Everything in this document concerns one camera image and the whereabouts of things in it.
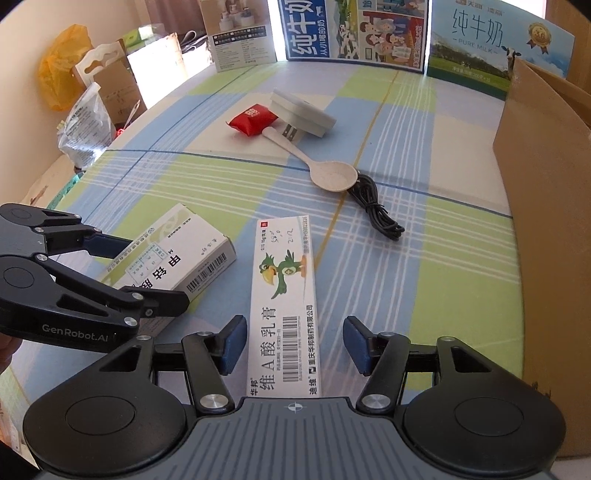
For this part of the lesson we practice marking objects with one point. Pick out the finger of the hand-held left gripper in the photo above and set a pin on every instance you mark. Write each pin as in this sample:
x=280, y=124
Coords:
x=161, y=302
x=111, y=244

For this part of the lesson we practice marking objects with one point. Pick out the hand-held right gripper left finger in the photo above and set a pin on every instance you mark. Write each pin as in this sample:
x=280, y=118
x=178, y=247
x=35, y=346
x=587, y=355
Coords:
x=234, y=344

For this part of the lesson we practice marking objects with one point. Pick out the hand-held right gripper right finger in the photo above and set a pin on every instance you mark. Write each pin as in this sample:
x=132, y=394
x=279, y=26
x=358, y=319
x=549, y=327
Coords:
x=356, y=344

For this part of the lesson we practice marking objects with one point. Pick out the white medicine box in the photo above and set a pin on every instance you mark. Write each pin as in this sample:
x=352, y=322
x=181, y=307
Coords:
x=184, y=249

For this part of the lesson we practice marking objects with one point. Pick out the long white ointment box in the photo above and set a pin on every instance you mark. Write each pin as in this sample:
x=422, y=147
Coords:
x=284, y=295

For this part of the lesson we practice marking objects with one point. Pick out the red candy packet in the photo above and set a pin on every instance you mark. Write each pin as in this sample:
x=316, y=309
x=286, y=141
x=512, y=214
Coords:
x=251, y=119

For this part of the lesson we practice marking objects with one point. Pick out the brown cardboard box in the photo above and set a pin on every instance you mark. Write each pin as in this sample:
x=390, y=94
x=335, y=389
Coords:
x=545, y=240

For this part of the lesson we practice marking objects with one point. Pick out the white square night light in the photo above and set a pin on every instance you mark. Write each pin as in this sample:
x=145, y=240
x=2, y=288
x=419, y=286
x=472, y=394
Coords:
x=302, y=108

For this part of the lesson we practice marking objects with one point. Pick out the desktop with checked tablecloth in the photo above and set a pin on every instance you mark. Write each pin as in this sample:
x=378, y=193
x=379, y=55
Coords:
x=415, y=258

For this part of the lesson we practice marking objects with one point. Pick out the white printed plastic bag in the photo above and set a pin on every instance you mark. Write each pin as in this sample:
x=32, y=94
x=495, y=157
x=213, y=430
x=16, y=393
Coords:
x=87, y=129

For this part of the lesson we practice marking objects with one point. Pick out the brown storage carton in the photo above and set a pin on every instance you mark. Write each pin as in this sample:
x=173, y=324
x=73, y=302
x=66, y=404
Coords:
x=120, y=99

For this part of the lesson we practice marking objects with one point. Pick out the beige spoon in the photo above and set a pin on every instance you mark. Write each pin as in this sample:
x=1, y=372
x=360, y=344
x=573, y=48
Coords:
x=332, y=175

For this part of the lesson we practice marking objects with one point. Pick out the white paper bag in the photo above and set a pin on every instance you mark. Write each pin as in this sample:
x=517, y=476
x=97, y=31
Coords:
x=154, y=76

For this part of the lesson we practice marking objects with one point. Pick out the yellow plastic bag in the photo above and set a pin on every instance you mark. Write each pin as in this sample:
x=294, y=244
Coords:
x=62, y=69

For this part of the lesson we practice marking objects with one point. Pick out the green tissue packs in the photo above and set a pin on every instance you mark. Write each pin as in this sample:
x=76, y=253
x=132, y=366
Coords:
x=136, y=37

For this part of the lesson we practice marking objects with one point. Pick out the pink curtain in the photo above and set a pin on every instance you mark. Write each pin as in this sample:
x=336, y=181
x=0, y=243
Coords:
x=171, y=16

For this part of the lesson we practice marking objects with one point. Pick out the white product box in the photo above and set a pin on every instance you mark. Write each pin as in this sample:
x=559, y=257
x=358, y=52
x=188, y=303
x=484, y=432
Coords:
x=240, y=37

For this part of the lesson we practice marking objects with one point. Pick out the pale blue milk carton box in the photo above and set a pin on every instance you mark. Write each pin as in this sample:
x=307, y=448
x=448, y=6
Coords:
x=480, y=41

